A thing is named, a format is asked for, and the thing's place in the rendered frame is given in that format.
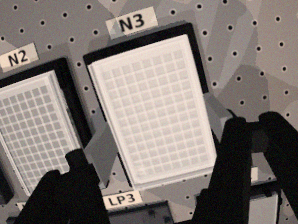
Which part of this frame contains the light grey rectangular plate lid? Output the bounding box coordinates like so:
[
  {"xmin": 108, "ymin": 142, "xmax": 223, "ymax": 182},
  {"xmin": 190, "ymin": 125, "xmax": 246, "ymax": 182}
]
[{"xmin": 248, "ymin": 191, "xmax": 278, "ymax": 224}]

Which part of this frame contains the grey perforated base plate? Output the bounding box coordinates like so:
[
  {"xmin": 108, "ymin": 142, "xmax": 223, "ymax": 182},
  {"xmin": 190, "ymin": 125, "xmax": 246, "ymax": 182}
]
[{"xmin": 0, "ymin": 0, "xmax": 298, "ymax": 223}]

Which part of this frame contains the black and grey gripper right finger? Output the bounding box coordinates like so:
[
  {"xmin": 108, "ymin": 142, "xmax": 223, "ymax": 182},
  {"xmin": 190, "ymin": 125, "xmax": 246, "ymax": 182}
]
[{"xmin": 190, "ymin": 92, "xmax": 298, "ymax": 224}]

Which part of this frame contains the white label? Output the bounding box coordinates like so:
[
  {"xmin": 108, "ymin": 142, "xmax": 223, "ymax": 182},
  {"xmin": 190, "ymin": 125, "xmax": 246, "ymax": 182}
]
[
  {"xmin": 106, "ymin": 6, "xmax": 158, "ymax": 40},
  {"xmin": 0, "ymin": 43, "xmax": 39, "ymax": 73},
  {"xmin": 103, "ymin": 190, "xmax": 143, "ymax": 209},
  {"xmin": 17, "ymin": 202, "xmax": 26, "ymax": 211},
  {"xmin": 251, "ymin": 166, "xmax": 258, "ymax": 181}
]

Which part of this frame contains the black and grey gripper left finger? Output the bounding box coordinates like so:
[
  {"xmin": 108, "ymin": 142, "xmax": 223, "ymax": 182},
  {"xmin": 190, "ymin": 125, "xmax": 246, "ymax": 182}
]
[{"xmin": 14, "ymin": 122, "xmax": 118, "ymax": 224}]

